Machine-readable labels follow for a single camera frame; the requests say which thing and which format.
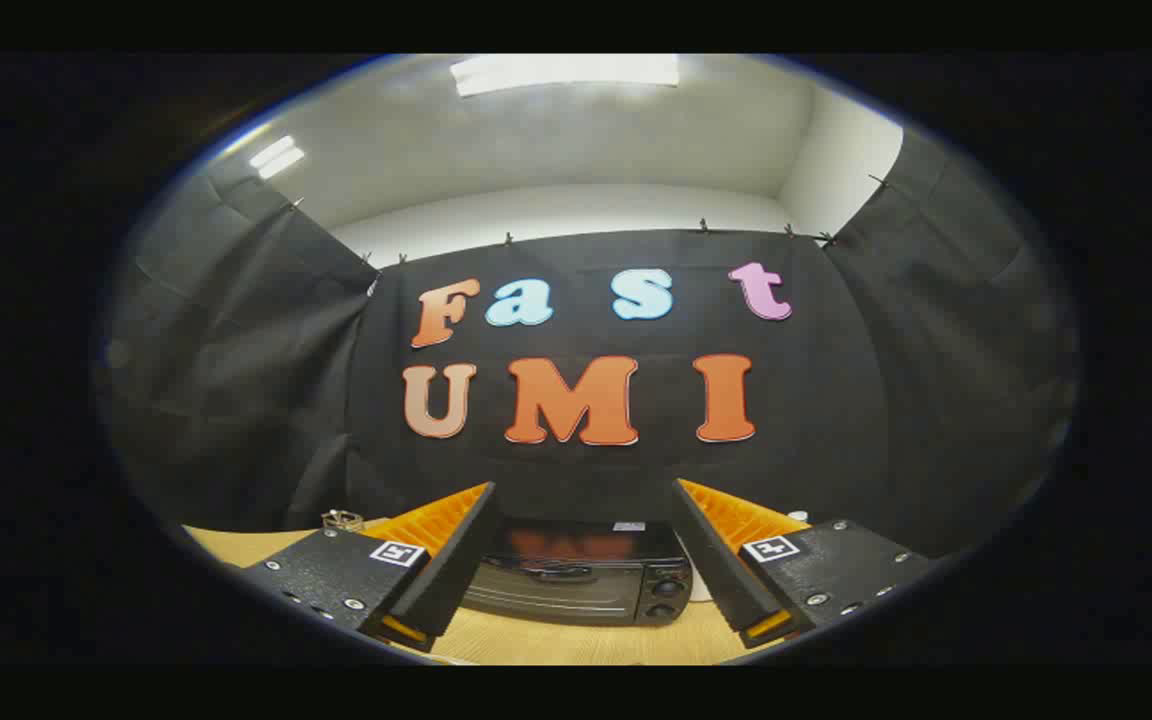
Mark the small ceiling light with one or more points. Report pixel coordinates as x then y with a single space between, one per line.
276 157

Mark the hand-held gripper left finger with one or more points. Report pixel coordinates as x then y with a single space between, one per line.
456 570

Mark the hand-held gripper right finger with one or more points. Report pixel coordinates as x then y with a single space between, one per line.
721 570

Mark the black toaster oven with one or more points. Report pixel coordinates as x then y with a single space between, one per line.
576 590

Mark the large ceiling light panel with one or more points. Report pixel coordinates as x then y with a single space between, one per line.
566 72

